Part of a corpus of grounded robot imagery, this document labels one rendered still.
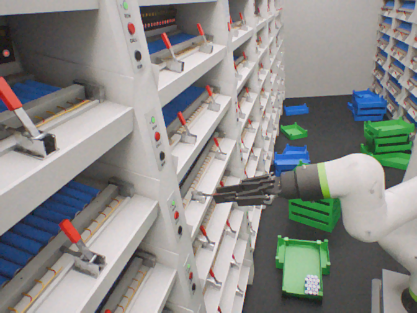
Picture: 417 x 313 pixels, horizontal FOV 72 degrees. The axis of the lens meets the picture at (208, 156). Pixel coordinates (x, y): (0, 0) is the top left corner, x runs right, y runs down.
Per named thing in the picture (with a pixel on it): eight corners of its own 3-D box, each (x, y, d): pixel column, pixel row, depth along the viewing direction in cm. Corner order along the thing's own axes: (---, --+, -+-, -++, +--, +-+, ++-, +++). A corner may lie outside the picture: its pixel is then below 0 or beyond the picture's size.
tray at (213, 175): (234, 148, 127) (239, 130, 122) (188, 251, 76) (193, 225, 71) (192, 136, 130) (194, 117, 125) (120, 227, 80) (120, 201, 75)
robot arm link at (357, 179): (375, 142, 71) (386, 161, 61) (382, 186, 75) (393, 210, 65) (316, 153, 77) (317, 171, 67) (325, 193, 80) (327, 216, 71)
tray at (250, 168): (259, 153, 203) (264, 136, 196) (245, 206, 152) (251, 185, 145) (232, 146, 206) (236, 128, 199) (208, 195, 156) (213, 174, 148)
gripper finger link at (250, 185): (273, 180, 78) (275, 177, 79) (236, 182, 84) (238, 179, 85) (277, 192, 79) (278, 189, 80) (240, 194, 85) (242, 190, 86)
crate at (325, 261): (327, 248, 181) (327, 239, 178) (329, 274, 165) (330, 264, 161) (278, 244, 191) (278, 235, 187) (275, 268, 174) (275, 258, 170)
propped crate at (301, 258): (322, 300, 152) (322, 295, 146) (282, 294, 158) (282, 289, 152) (319, 246, 170) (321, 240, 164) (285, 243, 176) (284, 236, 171)
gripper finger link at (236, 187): (237, 185, 83) (237, 184, 84) (215, 189, 86) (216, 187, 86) (240, 194, 84) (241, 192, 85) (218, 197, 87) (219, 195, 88)
